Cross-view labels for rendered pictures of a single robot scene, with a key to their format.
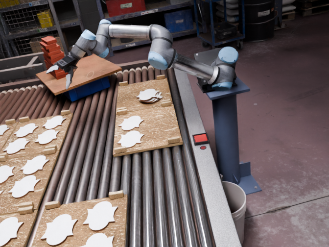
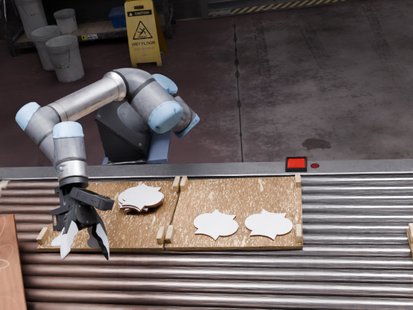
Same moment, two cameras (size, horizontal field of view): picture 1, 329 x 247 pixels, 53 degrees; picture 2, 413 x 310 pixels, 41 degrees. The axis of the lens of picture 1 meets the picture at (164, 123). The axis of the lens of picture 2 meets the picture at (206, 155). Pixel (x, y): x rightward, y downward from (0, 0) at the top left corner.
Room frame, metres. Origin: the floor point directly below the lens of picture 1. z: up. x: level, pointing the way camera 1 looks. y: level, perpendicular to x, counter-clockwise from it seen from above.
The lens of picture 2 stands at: (1.32, 1.51, 2.04)
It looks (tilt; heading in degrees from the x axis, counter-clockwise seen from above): 32 degrees down; 282
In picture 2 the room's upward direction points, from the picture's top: 9 degrees counter-clockwise
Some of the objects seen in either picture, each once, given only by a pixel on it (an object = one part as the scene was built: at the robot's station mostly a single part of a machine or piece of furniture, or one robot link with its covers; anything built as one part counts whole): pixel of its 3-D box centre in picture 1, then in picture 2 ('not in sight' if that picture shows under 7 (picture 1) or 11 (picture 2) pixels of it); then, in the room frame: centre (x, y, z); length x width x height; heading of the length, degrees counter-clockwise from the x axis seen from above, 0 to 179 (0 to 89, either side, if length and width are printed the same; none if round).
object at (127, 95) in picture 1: (143, 95); (114, 214); (1.95, 0.10, 0.93); 0.41 x 0.35 x 0.02; 179
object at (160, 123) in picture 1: (146, 128); (237, 211); (1.53, 0.10, 0.93); 0.41 x 0.35 x 0.02; 0
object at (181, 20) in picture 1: (177, 19); not in sight; (6.21, -0.60, 0.32); 0.50 x 0.41 x 0.37; 92
